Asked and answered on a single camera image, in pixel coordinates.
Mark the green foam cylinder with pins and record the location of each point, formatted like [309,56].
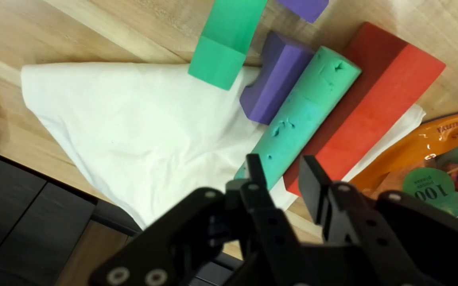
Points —
[309,106]

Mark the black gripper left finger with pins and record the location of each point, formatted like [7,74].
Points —
[187,239]

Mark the long green foam block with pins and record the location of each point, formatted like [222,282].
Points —
[229,37]

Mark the clear bag with orange base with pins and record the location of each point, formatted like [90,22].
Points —
[398,169]

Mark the long red foam block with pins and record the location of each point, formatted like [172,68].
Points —
[377,96]

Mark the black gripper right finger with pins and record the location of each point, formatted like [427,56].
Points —
[377,228]

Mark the purple foam cylinder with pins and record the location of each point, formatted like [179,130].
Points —
[271,85]

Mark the white cloth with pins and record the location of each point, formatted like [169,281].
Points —
[134,133]

